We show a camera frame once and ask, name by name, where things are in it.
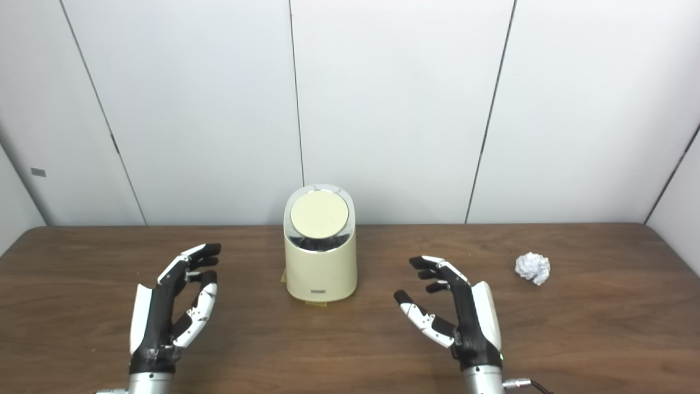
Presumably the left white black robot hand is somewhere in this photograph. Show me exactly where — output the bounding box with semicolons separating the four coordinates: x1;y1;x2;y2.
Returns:
130;244;222;375

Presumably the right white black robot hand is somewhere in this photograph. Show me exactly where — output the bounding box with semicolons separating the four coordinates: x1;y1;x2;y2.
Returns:
394;256;504;370

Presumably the white paper ball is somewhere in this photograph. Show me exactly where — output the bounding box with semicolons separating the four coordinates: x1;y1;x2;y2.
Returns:
515;252;551;286

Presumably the cream round bin lid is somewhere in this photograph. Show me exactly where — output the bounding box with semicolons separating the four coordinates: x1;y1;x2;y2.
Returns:
290;192;349;239

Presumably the cream-colored bin body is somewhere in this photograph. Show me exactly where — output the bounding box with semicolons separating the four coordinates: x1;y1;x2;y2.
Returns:
283;184;358;303

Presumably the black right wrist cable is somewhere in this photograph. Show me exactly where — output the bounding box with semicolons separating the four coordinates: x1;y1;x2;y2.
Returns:
503;378;554;394

